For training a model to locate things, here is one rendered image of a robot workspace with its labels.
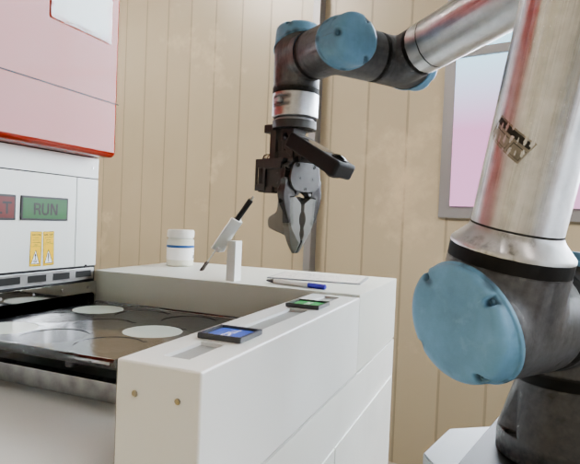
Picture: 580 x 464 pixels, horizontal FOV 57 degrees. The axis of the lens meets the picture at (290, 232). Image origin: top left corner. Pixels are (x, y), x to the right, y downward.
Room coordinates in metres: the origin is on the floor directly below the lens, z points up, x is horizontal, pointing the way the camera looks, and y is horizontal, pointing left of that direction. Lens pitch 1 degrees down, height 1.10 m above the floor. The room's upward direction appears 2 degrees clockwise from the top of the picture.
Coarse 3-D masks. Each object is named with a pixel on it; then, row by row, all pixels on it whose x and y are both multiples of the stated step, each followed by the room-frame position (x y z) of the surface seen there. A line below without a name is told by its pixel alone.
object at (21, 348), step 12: (0, 348) 0.77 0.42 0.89; (12, 348) 0.76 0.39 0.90; (24, 348) 0.75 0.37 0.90; (36, 348) 0.75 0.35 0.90; (48, 348) 0.74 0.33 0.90; (60, 360) 0.73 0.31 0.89; (72, 360) 0.72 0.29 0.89; (84, 360) 0.71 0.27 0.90; (96, 360) 0.70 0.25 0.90; (108, 360) 0.70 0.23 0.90
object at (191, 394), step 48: (192, 336) 0.61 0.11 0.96; (288, 336) 0.66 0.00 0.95; (336, 336) 0.85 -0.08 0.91; (144, 384) 0.49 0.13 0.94; (192, 384) 0.47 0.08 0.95; (240, 384) 0.54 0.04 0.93; (288, 384) 0.66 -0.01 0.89; (336, 384) 0.86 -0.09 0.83; (144, 432) 0.49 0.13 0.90; (192, 432) 0.47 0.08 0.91; (240, 432) 0.54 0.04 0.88; (288, 432) 0.67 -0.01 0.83
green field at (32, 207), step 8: (24, 200) 1.03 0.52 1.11; (32, 200) 1.05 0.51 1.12; (40, 200) 1.06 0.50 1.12; (48, 200) 1.08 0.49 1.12; (56, 200) 1.10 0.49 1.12; (64, 200) 1.12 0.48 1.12; (24, 208) 1.03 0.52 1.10; (32, 208) 1.05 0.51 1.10; (40, 208) 1.06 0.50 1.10; (48, 208) 1.08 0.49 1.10; (56, 208) 1.10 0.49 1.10; (64, 208) 1.12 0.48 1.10; (24, 216) 1.03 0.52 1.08; (32, 216) 1.05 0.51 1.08; (40, 216) 1.06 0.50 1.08; (48, 216) 1.08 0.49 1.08; (56, 216) 1.10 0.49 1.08; (64, 216) 1.12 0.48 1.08
